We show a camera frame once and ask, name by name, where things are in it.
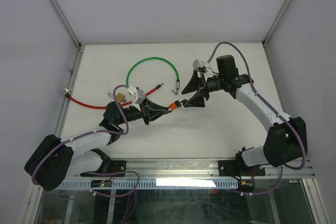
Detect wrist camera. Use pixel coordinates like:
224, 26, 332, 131
193, 59, 212, 79
127, 85, 145, 106

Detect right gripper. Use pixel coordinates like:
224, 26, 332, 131
181, 70, 225, 108

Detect green cable lock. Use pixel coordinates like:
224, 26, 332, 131
125, 56, 181, 104

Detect white slotted cable duct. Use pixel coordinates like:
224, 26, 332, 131
57, 178, 238, 190

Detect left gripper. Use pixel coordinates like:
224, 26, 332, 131
116, 96, 169, 125

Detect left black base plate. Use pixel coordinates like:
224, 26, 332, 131
80, 160, 127, 177

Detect aluminium front rail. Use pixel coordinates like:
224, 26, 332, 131
33, 157, 316, 182

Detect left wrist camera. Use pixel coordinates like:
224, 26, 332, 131
127, 85, 145, 106

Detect orange black padlock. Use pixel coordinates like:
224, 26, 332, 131
169, 100, 182, 111

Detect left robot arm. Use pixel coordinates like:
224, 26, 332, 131
24, 98, 173, 191

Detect red cable lock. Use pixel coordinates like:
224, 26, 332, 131
63, 82, 164, 110

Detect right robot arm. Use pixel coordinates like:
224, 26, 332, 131
182, 55, 308, 175

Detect brass padlock near red cable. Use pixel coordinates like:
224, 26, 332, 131
108, 92, 127, 103

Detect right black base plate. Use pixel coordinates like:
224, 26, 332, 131
217, 159, 266, 178

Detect silver keys near green cable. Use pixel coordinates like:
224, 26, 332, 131
171, 90, 179, 96

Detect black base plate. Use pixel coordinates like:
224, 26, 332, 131
80, 160, 127, 177
217, 159, 266, 178

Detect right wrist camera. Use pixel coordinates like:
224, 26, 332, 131
193, 59, 212, 79

